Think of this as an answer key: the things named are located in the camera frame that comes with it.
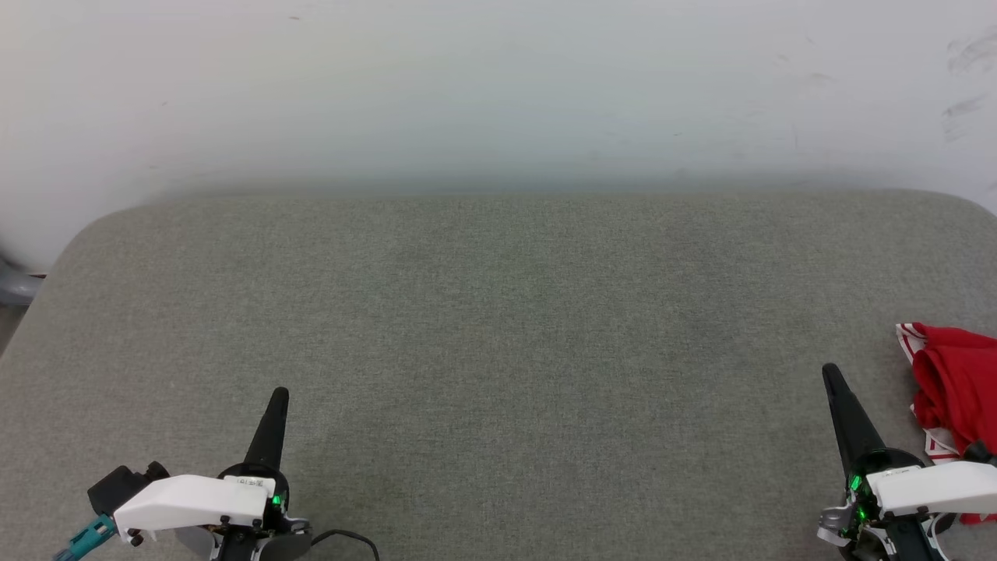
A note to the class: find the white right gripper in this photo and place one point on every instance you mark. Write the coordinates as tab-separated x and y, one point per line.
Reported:
935	487

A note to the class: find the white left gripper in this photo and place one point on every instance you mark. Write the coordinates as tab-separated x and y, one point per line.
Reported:
195	502

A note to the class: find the red basketball jersey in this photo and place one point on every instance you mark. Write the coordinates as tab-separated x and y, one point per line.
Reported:
962	382

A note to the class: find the grey metal bar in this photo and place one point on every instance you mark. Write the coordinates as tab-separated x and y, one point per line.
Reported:
15	284

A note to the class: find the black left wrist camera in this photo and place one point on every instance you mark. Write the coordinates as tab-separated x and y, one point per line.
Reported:
121	485

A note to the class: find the teal left camera connector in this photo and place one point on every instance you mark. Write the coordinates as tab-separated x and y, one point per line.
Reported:
86	539

